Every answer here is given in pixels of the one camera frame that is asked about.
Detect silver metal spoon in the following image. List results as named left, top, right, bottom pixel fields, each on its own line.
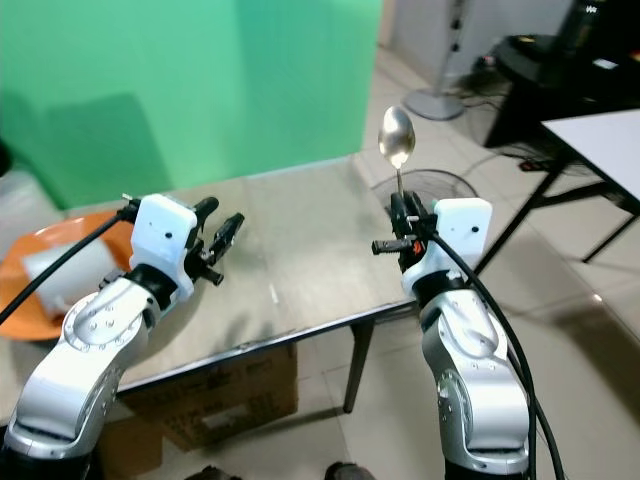
left=378, top=104, right=418, bottom=196

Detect grey metal table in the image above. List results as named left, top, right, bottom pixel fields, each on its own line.
left=0, top=155, right=416, bottom=423

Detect white round stand base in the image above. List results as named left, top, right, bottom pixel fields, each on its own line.
left=403, top=0, right=468, bottom=124

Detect green screen backdrop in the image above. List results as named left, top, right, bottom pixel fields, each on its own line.
left=0, top=0, right=384, bottom=213

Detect brown cardboard box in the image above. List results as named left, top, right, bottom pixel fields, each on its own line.
left=123, top=344, right=301, bottom=453

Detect black power strip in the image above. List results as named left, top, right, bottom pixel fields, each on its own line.
left=518, top=154, right=558, bottom=173

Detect white mug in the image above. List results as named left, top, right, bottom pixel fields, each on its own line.
left=20, top=242, right=106, bottom=318

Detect black desk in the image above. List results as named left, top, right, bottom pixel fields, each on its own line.
left=482, top=33, right=640, bottom=151

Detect orange plate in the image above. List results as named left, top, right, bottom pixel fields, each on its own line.
left=0, top=209, right=139, bottom=342

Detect white table with black legs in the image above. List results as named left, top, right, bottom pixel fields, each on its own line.
left=473, top=107, right=640, bottom=278

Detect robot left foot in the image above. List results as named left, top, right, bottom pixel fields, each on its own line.
left=184, top=464, right=243, bottom=480

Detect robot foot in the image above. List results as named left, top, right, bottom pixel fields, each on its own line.
left=323, top=461, right=378, bottom=480
left=184, top=464, right=243, bottom=480

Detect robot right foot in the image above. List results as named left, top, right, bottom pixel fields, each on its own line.
left=323, top=461, right=378, bottom=480

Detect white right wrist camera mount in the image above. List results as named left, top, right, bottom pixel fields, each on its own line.
left=403, top=197, right=494, bottom=298

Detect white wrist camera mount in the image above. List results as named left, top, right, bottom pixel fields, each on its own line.
left=128, top=192, right=201, bottom=288
left=403, top=197, right=494, bottom=298

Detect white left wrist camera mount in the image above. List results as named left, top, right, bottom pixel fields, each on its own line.
left=128, top=192, right=201, bottom=288

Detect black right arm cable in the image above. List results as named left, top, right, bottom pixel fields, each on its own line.
left=422, top=228, right=568, bottom=480

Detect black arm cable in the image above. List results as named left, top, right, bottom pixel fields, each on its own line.
left=422, top=228, right=568, bottom=480
left=0, top=203, right=143, bottom=326

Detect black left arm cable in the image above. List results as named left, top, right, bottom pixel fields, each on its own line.
left=0, top=203, right=143, bottom=326

